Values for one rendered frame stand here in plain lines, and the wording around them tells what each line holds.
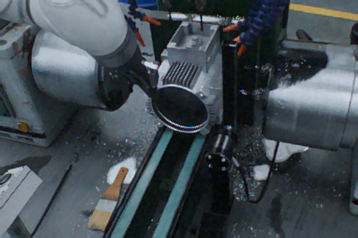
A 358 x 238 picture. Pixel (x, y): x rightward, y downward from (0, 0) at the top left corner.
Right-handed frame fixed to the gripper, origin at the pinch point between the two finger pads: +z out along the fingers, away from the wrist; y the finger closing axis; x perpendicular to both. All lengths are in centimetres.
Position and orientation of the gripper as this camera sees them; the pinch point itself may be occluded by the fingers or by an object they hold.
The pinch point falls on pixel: (149, 87)
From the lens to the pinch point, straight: 99.1
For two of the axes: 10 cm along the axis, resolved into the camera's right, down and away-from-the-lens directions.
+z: 2.3, 2.9, 9.3
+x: -2.4, 9.4, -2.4
